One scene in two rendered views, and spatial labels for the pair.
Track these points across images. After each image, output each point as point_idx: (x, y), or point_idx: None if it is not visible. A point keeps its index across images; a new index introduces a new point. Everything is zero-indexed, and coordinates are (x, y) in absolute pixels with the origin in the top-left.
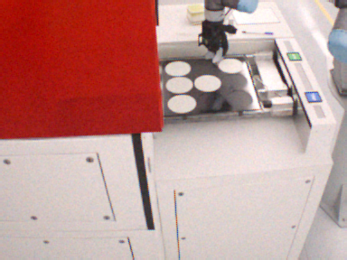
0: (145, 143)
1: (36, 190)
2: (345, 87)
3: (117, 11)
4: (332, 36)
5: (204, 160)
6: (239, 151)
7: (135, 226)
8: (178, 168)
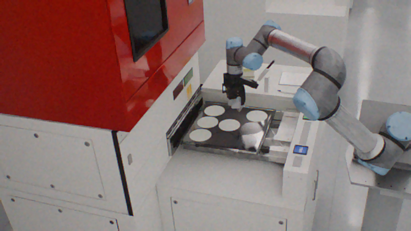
0: (125, 141)
1: (54, 162)
2: (356, 153)
3: (95, 46)
4: (295, 93)
5: (199, 179)
6: (229, 179)
7: (119, 209)
8: (177, 179)
